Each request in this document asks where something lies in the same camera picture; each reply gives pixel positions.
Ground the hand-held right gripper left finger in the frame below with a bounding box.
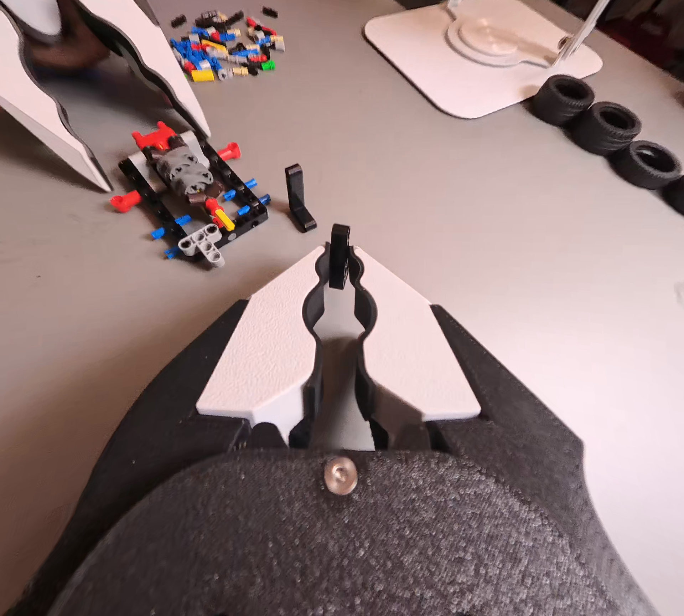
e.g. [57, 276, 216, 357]
[196, 245, 327, 450]

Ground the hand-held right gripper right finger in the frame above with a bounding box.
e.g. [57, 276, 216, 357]
[350, 245, 482, 451]

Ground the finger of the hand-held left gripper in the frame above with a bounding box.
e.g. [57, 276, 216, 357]
[0, 1, 114, 193]
[51, 0, 212, 142]

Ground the small black lego beam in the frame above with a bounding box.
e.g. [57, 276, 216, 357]
[328, 224, 352, 289]

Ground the black lego chassis assembly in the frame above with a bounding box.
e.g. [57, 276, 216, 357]
[109, 121, 270, 269]

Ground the pile of loose lego pieces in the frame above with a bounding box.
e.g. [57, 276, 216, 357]
[170, 6, 286, 83]

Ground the black L-shaped lego beam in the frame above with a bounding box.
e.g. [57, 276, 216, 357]
[284, 164, 317, 233]

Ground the black rubber lego tire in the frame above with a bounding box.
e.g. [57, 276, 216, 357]
[663, 175, 684, 216]
[612, 140, 682, 190]
[569, 102, 642, 156]
[532, 75, 595, 126]

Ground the white stand base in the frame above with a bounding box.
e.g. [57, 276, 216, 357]
[363, 0, 657, 119]

